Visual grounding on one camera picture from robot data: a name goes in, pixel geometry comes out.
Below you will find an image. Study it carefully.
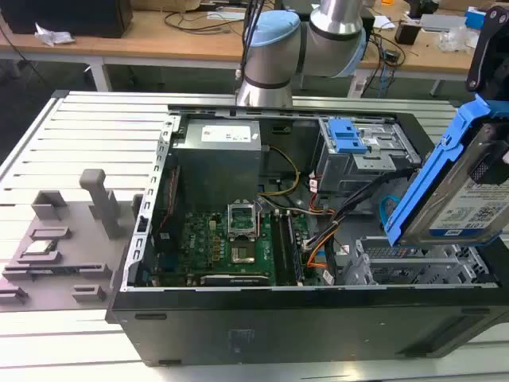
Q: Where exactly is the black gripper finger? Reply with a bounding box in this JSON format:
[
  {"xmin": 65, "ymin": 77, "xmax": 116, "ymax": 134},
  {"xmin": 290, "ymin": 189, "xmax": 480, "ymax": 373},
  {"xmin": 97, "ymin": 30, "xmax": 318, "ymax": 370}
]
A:
[
  {"xmin": 468, "ymin": 123, "xmax": 509, "ymax": 185},
  {"xmin": 466, "ymin": 3, "xmax": 509, "ymax": 95}
]

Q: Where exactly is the hard disk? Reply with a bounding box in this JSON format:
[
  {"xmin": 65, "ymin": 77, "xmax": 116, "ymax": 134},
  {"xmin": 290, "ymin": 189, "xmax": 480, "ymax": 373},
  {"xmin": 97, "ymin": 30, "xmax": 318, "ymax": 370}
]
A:
[{"xmin": 383, "ymin": 93, "xmax": 509, "ymax": 248}]

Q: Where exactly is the grey metal disk bay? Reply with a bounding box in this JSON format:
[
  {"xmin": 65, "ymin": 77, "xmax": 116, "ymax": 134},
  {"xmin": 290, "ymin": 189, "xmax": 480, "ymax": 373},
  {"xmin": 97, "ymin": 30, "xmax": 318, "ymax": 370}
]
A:
[{"xmin": 337, "ymin": 236, "xmax": 500, "ymax": 288}]

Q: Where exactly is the black RAM slot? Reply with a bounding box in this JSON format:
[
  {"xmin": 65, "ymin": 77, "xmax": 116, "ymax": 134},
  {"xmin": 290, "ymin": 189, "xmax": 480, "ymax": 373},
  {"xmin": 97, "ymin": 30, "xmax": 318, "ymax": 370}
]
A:
[
  {"xmin": 286, "ymin": 213, "xmax": 306, "ymax": 286},
  {"xmin": 274, "ymin": 212, "xmax": 289, "ymax": 286}
]

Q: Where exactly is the clear plastic packaging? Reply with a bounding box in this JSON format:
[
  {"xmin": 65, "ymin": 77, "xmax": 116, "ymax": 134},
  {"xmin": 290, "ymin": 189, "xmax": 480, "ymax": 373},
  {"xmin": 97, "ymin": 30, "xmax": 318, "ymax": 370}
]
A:
[{"xmin": 438, "ymin": 26, "xmax": 479, "ymax": 52}]

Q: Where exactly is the blue box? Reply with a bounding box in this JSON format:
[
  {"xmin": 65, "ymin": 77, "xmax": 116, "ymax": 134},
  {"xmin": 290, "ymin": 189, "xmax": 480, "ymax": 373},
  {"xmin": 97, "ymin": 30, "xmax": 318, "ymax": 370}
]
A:
[{"xmin": 464, "ymin": 7, "xmax": 491, "ymax": 28}]

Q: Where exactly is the flat grey device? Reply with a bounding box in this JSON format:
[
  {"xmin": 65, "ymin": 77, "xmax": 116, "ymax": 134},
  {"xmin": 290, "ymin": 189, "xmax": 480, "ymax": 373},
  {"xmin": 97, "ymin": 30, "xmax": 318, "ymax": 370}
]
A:
[{"xmin": 418, "ymin": 13, "xmax": 468, "ymax": 31}]

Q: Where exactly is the small black box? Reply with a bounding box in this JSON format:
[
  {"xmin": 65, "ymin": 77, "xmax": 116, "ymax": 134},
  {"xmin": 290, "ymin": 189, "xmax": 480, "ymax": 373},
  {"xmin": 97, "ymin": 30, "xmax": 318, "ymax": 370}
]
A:
[{"xmin": 394, "ymin": 21, "xmax": 421, "ymax": 45}]

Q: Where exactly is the grey metal drive cage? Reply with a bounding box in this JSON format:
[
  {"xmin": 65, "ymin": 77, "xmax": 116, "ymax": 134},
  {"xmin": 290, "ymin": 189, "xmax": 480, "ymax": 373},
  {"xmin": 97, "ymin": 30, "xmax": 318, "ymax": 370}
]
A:
[{"xmin": 313, "ymin": 116, "xmax": 423, "ymax": 197}]

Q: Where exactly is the blue plastic cage latch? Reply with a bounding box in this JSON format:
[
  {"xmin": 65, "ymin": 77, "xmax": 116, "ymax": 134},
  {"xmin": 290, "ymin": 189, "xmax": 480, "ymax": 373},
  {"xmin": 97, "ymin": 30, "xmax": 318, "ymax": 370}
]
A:
[{"xmin": 327, "ymin": 118, "xmax": 368, "ymax": 154}]

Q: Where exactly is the metal socket cover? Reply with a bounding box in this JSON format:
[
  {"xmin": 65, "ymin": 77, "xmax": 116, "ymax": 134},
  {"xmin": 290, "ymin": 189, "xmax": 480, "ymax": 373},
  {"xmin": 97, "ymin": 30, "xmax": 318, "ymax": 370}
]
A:
[{"xmin": 226, "ymin": 202, "xmax": 260, "ymax": 242}]

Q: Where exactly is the CPU socket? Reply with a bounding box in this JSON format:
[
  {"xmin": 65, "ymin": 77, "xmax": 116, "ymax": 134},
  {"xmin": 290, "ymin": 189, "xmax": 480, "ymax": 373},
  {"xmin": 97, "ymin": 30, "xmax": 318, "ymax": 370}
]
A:
[{"xmin": 229, "ymin": 243, "xmax": 258, "ymax": 266}]

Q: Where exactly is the black PC case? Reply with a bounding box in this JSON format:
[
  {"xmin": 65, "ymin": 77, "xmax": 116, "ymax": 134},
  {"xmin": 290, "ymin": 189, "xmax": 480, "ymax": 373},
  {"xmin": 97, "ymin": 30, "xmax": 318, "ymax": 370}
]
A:
[{"xmin": 104, "ymin": 103, "xmax": 509, "ymax": 368}]

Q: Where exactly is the black graphics card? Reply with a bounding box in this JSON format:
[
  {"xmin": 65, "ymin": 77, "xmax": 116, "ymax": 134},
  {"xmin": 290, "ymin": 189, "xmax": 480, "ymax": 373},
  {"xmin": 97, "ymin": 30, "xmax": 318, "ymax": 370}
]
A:
[{"xmin": 200, "ymin": 273, "xmax": 276, "ymax": 287}]

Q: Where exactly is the grey power supply unit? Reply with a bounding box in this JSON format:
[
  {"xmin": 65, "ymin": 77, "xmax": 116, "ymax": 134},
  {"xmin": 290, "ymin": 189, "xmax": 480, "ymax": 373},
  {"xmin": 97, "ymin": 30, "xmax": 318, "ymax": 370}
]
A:
[{"xmin": 171, "ymin": 118, "xmax": 263, "ymax": 205}]

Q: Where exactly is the green motherboard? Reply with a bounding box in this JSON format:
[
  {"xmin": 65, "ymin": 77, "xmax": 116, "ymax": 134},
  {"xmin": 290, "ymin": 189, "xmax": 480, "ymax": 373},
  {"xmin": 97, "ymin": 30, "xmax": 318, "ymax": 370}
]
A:
[{"xmin": 152, "ymin": 206, "xmax": 316, "ymax": 287}]

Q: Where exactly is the wooden desk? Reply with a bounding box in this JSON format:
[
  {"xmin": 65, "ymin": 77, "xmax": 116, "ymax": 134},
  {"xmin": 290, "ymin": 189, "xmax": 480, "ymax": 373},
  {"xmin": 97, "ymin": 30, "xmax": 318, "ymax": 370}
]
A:
[{"xmin": 0, "ymin": 6, "xmax": 509, "ymax": 96}]

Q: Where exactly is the large black box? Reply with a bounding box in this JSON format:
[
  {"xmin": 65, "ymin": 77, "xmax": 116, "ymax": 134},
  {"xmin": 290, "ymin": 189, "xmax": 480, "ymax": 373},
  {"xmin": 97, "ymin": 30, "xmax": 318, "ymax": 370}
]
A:
[{"xmin": 1, "ymin": 0, "xmax": 134, "ymax": 39}]

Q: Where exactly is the grey parts rack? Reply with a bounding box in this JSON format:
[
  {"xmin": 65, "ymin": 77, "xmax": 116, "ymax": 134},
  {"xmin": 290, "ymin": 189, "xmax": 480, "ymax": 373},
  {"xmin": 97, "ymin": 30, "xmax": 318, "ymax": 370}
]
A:
[{"xmin": 0, "ymin": 168, "xmax": 145, "ymax": 314}]

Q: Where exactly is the crumpled white plastic bag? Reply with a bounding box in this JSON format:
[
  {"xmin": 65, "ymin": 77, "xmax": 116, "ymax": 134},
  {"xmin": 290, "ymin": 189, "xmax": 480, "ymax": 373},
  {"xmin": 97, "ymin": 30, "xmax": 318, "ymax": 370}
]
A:
[{"xmin": 33, "ymin": 21, "xmax": 76, "ymax": 47}]

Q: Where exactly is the silver CPU chip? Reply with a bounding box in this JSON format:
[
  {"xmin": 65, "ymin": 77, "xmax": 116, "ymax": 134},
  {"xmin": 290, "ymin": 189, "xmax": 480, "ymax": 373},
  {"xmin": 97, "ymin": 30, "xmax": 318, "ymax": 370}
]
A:
[{"xmin": 21, "ymin": 240, "xmax": 57, "ymax": 256}]

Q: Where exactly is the blue disk wire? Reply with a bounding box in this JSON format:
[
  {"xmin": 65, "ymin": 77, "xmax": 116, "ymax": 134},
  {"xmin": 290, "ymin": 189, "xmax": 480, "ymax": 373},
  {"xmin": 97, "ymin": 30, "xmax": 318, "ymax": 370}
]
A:
[{"xmin": 379, "ymin": 194, "xmax": 401, "ymax": 232}]

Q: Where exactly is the black sleeved disk wire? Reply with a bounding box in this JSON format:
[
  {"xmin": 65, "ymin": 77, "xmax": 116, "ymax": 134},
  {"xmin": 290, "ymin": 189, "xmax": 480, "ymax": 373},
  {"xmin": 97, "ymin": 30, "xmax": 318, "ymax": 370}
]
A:
[{"xmin": 324, "ymin": 166, "xmax": 419, "ymax": 244}]

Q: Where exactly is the orange wire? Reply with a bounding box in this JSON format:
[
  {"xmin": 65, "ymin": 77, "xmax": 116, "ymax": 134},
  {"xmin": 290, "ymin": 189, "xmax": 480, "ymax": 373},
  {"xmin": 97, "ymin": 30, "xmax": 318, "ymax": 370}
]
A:
[{"xmin": 306, "ymin": 249, "xmax": 330, "ymax": 276}]

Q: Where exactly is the yellow and black wire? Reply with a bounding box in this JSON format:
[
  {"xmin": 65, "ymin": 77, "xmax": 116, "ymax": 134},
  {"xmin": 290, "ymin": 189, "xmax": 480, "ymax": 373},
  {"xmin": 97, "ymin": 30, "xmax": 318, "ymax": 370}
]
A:
[{"xmin": 258, "ymin": 145, "xmax": 302, "ymax": 198}]

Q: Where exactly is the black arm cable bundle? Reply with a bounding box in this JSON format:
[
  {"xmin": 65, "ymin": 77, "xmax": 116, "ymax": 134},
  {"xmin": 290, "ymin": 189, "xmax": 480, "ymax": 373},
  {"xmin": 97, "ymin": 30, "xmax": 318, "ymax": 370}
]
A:
[{"xmin": 235, "ymin": 0, "xmax": 266, "ymax": 85}]

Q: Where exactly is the thin black cable loop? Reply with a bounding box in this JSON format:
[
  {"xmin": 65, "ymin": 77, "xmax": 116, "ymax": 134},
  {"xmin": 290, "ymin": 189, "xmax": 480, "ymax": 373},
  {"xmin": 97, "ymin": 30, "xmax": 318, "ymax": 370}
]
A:
[{"xmin": 164, "ymin": 9, "xmax": 246, "ymax": 36}]

